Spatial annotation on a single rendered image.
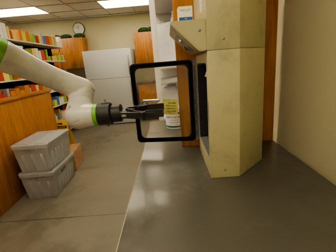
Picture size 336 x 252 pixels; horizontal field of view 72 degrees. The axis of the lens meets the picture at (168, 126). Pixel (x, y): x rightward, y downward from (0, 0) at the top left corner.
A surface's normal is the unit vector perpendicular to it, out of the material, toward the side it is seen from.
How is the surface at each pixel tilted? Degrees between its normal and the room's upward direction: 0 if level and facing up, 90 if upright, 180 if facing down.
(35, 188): 95
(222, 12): 90
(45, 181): 95
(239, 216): 0
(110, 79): 90
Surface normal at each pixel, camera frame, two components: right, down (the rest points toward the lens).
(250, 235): -0.07, -0.96
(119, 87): 0.00, 0.26
